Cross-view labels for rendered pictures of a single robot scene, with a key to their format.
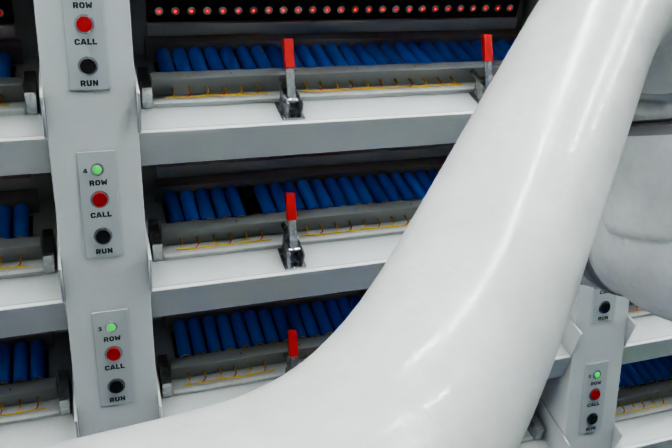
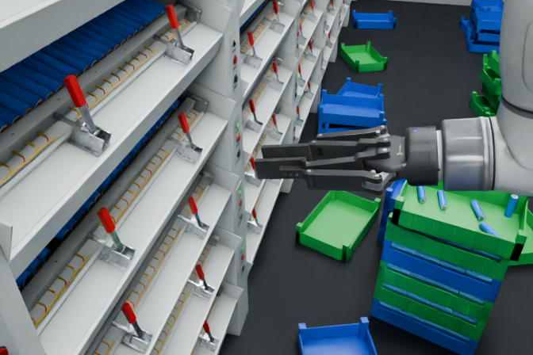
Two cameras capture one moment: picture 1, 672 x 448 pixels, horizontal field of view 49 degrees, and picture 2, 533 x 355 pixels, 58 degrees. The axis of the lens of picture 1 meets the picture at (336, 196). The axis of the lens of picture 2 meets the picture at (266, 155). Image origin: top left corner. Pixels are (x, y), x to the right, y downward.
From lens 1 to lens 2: 0.59 m
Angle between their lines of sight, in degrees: 54
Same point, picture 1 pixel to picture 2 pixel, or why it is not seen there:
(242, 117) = (66, 175)
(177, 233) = not seen: hidden behind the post
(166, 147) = (28, 253)
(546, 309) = not seen: outside the picture
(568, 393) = (232, 211)
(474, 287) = not seen: outside the picture
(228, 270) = (90, 307)
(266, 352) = (101, 334)
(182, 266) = (52, 337)
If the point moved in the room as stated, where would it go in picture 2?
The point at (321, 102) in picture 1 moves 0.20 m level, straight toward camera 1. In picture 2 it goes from (96, 119) to (224, 168)
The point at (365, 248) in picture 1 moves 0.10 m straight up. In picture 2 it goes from (147, 211) to (138, 158)
